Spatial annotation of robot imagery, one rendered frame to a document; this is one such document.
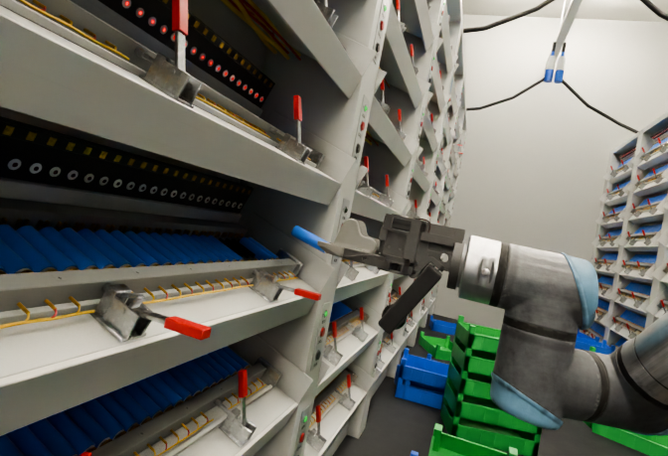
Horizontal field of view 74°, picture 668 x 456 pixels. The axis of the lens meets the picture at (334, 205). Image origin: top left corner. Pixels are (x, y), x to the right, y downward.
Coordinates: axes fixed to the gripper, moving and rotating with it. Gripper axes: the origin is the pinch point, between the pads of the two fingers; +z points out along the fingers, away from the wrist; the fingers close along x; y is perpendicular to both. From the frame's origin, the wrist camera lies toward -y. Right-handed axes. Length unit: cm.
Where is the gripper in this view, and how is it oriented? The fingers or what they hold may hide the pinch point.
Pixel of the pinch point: (327, 248)
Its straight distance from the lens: 69.9
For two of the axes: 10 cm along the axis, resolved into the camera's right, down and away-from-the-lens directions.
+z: -9.3, -1.9, 3.0
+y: 2.1, -9.8, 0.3
